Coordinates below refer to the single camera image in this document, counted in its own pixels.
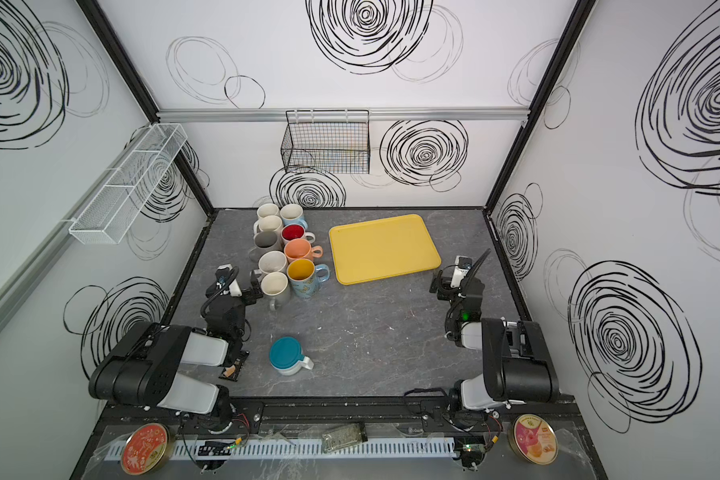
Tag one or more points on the teal lidded cup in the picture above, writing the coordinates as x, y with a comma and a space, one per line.
287, 357

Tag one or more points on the blue butterfly mug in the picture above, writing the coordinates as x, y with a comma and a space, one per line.
306, 277

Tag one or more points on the grey mug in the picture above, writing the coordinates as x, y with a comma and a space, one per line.
276, 288
264, 242

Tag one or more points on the cream speckled mug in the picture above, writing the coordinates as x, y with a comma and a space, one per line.
272, 262

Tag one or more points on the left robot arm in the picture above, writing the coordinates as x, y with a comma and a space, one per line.
142, 370

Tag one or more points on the pink mug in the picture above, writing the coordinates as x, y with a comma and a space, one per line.
271, 223

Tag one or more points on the red round tin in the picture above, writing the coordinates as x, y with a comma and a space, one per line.
146, 449

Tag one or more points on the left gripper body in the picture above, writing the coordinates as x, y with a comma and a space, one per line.
247, 292

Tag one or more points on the yellow plastic tray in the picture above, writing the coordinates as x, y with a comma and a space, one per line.
381, 249

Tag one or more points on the cream and orange mug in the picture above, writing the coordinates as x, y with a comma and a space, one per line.
302, 249

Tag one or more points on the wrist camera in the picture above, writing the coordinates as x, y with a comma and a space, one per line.
226, 281
462, 265

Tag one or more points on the white slotted cable duct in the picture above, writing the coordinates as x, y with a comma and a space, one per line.
374, 448

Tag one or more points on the light blue mug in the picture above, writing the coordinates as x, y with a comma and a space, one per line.
293, 214

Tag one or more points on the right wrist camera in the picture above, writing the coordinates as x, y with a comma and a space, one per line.
462, 265

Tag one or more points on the small cream mug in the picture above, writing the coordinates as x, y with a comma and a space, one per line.
296, 232

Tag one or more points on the white wire shelf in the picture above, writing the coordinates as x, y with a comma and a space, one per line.
110, 213

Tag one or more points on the black wire basket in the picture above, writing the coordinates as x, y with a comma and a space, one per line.
332, 140

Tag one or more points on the white mug with ribbed base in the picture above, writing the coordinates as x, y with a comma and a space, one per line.
267, 209

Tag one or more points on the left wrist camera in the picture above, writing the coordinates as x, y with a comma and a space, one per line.
226, 281

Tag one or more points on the clear plastic box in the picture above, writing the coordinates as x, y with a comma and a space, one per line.
343, 437

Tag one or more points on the dark snack packet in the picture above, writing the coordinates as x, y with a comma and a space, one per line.
232, 371

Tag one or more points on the pink round tin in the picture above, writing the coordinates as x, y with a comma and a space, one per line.
533, 440

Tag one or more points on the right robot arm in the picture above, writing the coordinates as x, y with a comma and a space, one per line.
516, 366

